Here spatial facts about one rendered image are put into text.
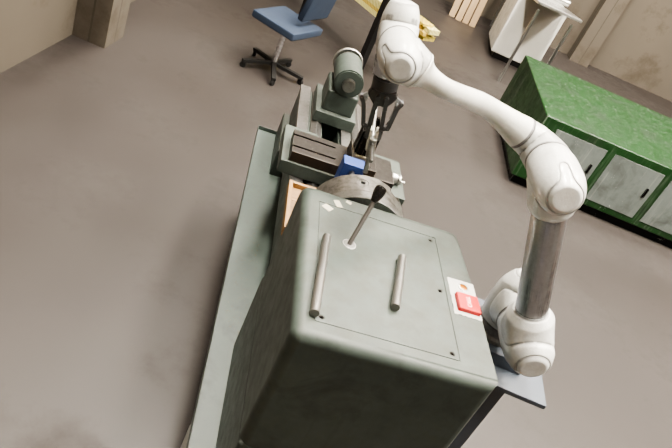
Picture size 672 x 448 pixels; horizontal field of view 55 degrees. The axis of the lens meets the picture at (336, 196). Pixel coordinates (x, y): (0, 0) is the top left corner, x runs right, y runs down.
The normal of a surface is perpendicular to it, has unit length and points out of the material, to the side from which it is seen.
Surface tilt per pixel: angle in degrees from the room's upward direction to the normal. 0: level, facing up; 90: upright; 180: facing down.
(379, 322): 0
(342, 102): 90
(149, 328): 0
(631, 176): 90
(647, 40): 90
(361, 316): 0
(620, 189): 90
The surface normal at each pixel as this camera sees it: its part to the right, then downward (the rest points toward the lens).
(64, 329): 0.36, -0.77
